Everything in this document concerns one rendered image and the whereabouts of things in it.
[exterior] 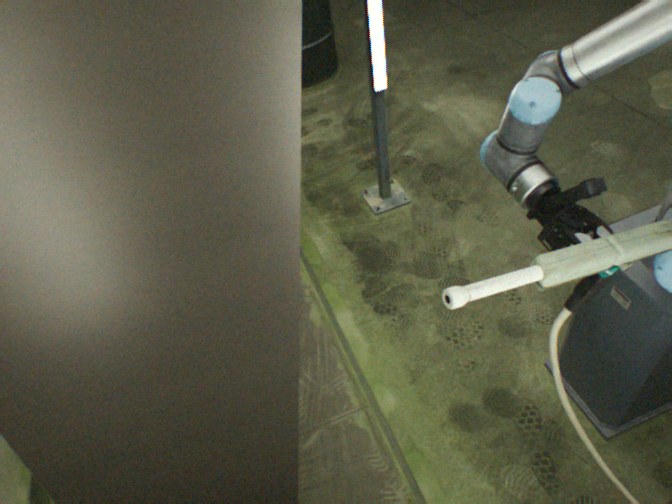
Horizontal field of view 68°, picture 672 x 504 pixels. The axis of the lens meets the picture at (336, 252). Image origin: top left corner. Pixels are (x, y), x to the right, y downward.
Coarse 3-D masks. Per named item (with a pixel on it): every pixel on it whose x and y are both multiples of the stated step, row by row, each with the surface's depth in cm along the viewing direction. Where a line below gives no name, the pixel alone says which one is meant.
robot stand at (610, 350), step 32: (640, 224) 131; (608, 288) 130; (640, 288) 117; (576, 320) 149; (608, 320) 135; (640, 320) 123; (576, 352) 155; (608, 352) 140; (640, 352) 127; (576, 384) 162; (608, 384) 145; (640, 384) 136; (608, 416) 153; (640, 416) 156
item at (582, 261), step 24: (600, 240) 85; (624, 240) 85; (648, 240) 86; (552, 264) 80; (576, 264) 81; (600, 264) 82; (624, 264) 87; (456, 288) 75; (480, 288) 76; (504, 288) 78; (576, 288) 97; (600, 288) 95
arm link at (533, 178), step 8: (528, 168) 100; (536, 168) 100; (544, 168) 100; (520, 176) 101; (528, 176) 100; (536, 176) 99; (544, 176) 99; (552, 176) 99; (512, 184) 102; (520, 184) 101; (528, 184) 99; (536, 184) 98; (544, 184) 99; (512, 192) 103; (520, 192) 101; (528, 192) 99; (520, 200) 101; (528, 208) 104
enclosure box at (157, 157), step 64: (0, 0) 31; (64, 0) 32; (128, 0) 34; (192, 0) 35; (256, 0) 37; (0, 64) 33; (64, 64) 34; (128, 64) 36; (192, 64) 38; (256, 64) 40; (0, 128) 35; (64, 128) 37; (128, 128) 39; (192, 128) 41; (256, 128) 43; (0, 192) 38; (64, 192) 40; (128, 192) 42; (192, 192) 45; (256, 192) 48; (0, 256) 42; (64, 256) 44; (128, 256) 47; (192, 256) 49; (256, 256) 53; (0, 320) 45; (64, 320) 48; (128, 320) 52; (192, 320) 55; (256, 320) 59; (0, 384) 50; (64, 384) 54; (128, 384) 58; (192, 384) 62; (256, 384) 68; (64, 448) 61; (128, 448) 66; (192, 448) 72; (256, 448) 79
